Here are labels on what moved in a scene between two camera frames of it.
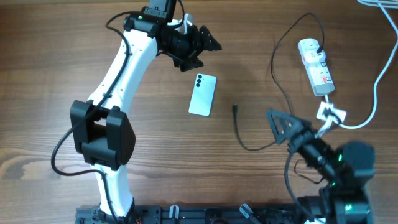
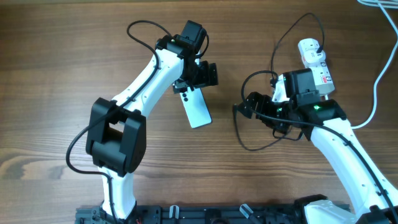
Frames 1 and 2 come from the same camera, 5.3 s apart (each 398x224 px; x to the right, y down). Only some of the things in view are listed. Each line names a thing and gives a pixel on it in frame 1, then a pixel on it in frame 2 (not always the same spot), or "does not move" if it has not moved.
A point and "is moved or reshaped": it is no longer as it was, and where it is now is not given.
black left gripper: x=195 y=46 -> x=208 y=76
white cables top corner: x=381 y=4 does not move
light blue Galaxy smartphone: x=203 y=94 is moved or reshaped
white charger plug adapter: x=311 y=56 does not move
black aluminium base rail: x=200 y=214 does not move
